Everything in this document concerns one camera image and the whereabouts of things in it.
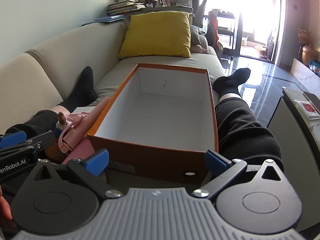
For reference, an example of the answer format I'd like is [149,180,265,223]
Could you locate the orange cardboard box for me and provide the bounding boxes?
[87,63,220,184]

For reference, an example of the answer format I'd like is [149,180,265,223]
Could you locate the black metal rack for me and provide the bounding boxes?
[207,9,237,60]

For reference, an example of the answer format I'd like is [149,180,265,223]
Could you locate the pink plush toy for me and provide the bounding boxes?
[190,44,210,54]

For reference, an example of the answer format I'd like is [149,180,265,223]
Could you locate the red cloth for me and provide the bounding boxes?
[209,15,220,50]

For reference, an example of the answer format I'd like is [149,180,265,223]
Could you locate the person's leg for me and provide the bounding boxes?
[4,66,97,140]
[212,67,284,178]

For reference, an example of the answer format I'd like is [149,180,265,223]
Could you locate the small doll figurine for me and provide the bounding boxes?
[55,112,70,135]

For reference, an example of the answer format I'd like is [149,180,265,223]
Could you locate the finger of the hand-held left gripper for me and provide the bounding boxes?
[24,131,56,153]
[0,131,27,153]

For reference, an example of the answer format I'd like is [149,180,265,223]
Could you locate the person's left hand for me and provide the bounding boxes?
[0,186,13,222]

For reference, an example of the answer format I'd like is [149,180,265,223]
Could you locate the copper vase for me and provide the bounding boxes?
[301,44,318,67]

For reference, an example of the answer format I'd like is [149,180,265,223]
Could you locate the person's left leg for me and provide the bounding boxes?
[4,66,97,140]

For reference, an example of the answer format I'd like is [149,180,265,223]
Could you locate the yellow pillow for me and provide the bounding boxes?
[118,12,192,59]

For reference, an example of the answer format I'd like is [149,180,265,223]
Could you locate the person's right leg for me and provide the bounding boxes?
[212,67,284,178]

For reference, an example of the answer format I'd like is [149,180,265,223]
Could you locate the blue bag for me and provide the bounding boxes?
[309,60,320,77]

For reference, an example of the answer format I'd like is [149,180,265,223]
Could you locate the coffee table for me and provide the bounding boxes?
[266,86,320,230]

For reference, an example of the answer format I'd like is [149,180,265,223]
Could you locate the blue book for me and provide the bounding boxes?
[94,14,127,22]

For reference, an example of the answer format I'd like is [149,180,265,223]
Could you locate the grey cushion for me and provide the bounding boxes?
[189,24,202,47]

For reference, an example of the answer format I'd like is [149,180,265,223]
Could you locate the plastic bag with red card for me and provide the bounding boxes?
[294,99,320,119]

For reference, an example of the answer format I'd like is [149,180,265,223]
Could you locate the pink plastic case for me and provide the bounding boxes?
[58,96,112,155]

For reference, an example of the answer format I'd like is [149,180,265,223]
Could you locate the dried flowers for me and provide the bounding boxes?
[297,27,310,45]

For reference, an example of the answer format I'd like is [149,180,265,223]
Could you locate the stack of books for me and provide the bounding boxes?
[107,0,145,15]

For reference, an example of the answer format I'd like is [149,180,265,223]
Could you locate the beige fabric sofa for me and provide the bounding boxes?
[0,17,227,135]

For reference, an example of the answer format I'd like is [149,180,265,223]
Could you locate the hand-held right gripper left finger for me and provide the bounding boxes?
[32,149,124,200]

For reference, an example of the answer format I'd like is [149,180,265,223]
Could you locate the white marble cabinet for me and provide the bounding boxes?
[290,57,320,90]

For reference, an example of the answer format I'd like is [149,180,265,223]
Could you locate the office chair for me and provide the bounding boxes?
[195,0,210,29]

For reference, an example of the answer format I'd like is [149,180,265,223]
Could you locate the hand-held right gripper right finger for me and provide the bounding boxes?
[191,149,284,202]

